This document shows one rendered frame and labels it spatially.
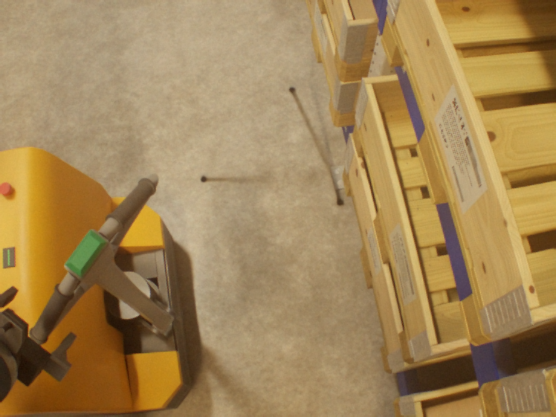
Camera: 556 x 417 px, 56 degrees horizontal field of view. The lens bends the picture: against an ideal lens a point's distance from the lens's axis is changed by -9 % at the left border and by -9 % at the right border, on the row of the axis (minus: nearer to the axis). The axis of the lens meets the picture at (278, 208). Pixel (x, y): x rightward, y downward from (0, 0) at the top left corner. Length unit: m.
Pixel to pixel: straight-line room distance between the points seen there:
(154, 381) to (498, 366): 1.23
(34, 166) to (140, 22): 1.52
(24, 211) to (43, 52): 1.61
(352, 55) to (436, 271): 0.76
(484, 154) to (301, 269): 1.55
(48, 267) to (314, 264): 1.19
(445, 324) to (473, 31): 0.82
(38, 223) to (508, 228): 1.28
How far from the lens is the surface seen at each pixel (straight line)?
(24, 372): 0.93
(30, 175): 1.78
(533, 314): 0.94
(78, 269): 1.03
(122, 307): 2.02
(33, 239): 1.71
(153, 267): 2.19
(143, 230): 2.18
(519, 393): 1.04
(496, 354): 1.27
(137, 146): 2.72
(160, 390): 2.06
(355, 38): 1.86
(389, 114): 1.87
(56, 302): 1.10
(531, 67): 1.40
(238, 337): 2.38
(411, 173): 1.79
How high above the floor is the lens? 2.36
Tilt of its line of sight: 70 degrees down
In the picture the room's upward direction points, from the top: 1 degrees counter-clockwise
